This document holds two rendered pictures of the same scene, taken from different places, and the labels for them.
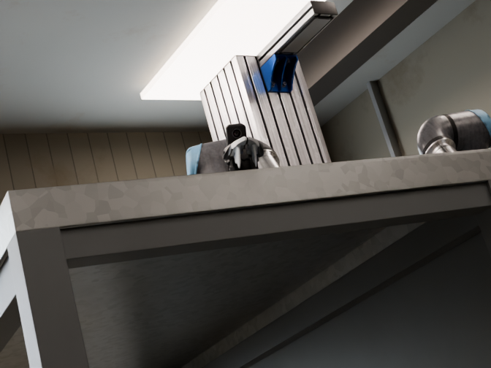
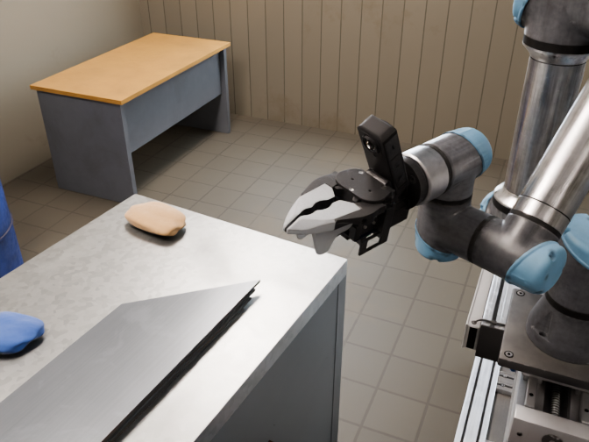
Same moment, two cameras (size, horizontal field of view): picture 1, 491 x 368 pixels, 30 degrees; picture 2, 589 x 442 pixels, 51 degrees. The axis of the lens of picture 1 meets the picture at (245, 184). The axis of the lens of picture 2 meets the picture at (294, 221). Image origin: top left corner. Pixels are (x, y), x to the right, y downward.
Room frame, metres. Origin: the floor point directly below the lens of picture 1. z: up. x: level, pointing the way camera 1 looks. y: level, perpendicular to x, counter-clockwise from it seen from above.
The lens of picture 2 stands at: (1.53, -0.55, 1.83)
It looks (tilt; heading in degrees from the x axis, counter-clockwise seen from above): 32 degrees down; 59
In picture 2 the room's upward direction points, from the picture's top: straight up
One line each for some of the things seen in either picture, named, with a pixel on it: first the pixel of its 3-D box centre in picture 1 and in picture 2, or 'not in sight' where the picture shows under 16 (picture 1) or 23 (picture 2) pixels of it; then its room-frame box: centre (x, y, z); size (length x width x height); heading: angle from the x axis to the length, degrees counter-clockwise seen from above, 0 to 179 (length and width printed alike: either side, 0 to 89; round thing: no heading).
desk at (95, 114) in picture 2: not in sight; (145, 111); (2.64, 3.20, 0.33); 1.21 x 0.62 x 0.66; 36
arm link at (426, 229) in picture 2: not in sight; (450, 224); (2.13, 0.01, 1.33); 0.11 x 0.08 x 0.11; 100
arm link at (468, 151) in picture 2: not in sight; (450, 161); (2.13, 0.03, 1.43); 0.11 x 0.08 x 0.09; 10
